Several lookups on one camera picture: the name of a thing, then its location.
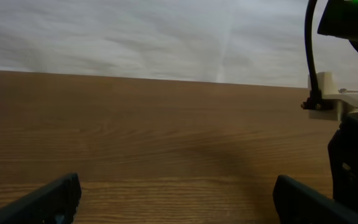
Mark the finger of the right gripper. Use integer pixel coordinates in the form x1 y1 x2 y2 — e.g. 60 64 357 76
327 129 358 218

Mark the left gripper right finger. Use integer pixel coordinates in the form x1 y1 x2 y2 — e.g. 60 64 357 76
272 174 358 224

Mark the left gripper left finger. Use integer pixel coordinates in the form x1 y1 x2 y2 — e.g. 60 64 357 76
0 172 82 224

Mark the black cable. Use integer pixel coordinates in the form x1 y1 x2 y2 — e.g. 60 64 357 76
301 0 334 111

